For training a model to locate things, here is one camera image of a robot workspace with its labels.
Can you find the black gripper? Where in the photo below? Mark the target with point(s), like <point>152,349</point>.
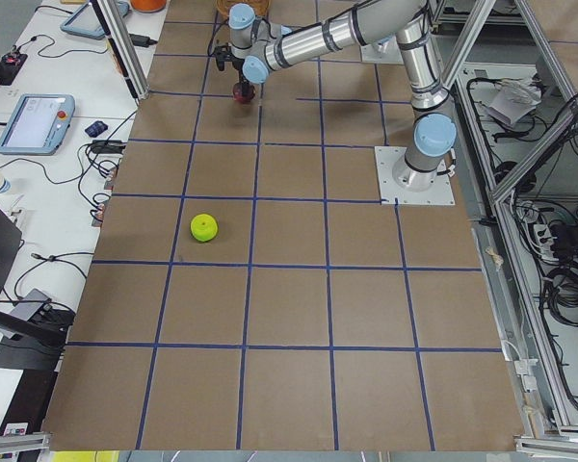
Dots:
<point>244,78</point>

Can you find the red yellow apple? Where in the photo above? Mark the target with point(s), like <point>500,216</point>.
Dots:
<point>242,98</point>

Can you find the black power adapter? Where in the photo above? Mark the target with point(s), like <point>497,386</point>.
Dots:
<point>142,41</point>

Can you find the orange bucket with lid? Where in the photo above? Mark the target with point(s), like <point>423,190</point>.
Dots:
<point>148,6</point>

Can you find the green apple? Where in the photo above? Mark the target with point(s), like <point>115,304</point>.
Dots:
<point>204,228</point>

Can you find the small dark blue pouch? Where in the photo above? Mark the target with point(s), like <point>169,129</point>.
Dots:
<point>96,129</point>

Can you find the far blue teach pendant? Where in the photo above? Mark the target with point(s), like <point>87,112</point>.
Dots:
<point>85,23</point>

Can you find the blue teach pendant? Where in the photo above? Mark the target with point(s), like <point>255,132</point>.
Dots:
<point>37,125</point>
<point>85,23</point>

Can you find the near blue teach pendant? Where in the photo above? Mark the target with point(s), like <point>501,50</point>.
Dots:
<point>37,125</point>

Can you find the grey usb hub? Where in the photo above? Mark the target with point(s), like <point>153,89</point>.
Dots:
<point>30,304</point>

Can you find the black monitor stand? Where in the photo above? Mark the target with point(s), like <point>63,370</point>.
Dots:
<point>37,344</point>

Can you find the white power strip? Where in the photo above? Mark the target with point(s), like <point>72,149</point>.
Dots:
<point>543,239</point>

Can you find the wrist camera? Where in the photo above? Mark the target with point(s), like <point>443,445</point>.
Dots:
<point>222,55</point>

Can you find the aluminium frame post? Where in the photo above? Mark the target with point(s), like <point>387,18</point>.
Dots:
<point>110,19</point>

